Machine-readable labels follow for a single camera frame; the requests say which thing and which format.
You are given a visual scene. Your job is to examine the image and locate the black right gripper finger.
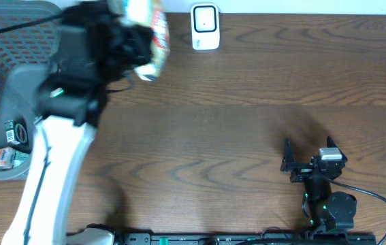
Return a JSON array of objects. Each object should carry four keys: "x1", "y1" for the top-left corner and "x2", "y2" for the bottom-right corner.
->
[
  {"x1": 327, "y1": 136, "x2": 338, "y2": 148},
  {"x1": 280, "y1": 140, "x2": 296, "y2": 172}
]

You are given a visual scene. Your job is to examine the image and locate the cream blue snack bag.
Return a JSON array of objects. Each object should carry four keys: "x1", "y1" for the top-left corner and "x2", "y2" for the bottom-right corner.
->
[{"x1": 108, "y1": 0, "x2": 170, "y2": 82}]

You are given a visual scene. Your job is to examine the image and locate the teal green wipes pack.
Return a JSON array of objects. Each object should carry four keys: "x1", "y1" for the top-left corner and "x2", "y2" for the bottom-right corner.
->
[{"x1": 13, "y1": 151, "x2": 30, "y2": 168}]

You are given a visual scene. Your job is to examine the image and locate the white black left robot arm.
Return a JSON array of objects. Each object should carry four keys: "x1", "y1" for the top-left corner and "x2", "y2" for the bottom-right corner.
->
[{"x1": 2, "y1": 1, "x2": 156, "y2": 244}]

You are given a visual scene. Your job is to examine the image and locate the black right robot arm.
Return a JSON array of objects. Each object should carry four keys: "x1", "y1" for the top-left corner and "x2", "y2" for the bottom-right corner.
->
[{"x1": 280, "y1": 137, "x2": 357, "y2": 240}]

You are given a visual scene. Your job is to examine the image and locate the grey plastic mesh basket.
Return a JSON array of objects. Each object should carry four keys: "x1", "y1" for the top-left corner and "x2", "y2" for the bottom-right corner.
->
[{"x1": 0, "y1": 0, "x2": 64, "y2": 181}]

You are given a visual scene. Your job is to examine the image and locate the small green black box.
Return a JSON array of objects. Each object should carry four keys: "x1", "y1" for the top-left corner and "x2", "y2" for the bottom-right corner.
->
[{"x1": 5, "y1": 120, "x2": 29, "y2": 146}]

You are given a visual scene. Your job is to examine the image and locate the orange tissue pack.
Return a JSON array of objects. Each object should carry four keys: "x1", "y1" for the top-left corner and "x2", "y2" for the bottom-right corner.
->
[{"x1": 0, "y1": 147, "x2": 16, "y2": 169}]

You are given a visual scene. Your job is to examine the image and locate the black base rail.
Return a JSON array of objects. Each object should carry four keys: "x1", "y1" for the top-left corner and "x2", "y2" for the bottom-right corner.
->
[{"x1": 66, "y1": 232, "x2": 377, "y2": 245}]

